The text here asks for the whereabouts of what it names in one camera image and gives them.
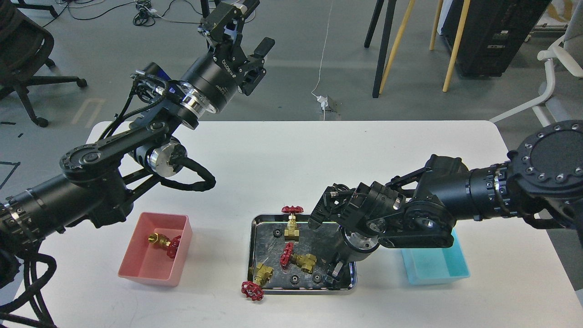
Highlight white power adapter with cable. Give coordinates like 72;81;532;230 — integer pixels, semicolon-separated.
312;0;335;121

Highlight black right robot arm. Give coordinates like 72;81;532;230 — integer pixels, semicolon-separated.
308;120;583;282

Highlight black cables on floor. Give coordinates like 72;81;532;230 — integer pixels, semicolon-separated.
55;0;256;27

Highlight blue plastic box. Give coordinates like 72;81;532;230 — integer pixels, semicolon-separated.
401;229;471;285

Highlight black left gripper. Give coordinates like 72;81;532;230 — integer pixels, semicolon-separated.
180;0;275;114

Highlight black gear bottom left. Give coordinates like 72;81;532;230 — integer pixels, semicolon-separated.
289;275;300;285

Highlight brass valve bottom red handle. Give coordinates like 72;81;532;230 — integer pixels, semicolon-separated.
241;263;274;301

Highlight black office chair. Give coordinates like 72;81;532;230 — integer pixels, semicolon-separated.
0;0;87;128

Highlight yellow wooden leg right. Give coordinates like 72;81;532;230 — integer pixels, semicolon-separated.
430;0;471;92

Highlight black stand leg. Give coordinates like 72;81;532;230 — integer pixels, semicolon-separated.
364;0;396;99

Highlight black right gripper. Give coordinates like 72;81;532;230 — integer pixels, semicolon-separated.
325;226;379;287

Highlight brass valve top red handle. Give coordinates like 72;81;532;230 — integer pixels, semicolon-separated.
281;206;304;241

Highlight black equipment case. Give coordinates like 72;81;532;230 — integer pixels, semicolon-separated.
455;0;550;77

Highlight pink plastic box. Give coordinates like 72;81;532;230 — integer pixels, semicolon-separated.
118;212;192;287

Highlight brass valve red handle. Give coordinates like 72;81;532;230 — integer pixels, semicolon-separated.
148;233;182;259
241;263;274;301
281;206;304;241
280;241;317;274

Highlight metal tray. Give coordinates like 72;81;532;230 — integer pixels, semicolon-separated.
246;214;357;293

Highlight yellow wooden leg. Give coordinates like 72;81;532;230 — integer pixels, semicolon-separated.
379;0;416;94
430;0;471;92

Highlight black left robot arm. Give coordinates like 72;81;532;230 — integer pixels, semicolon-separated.
1;0;275;328

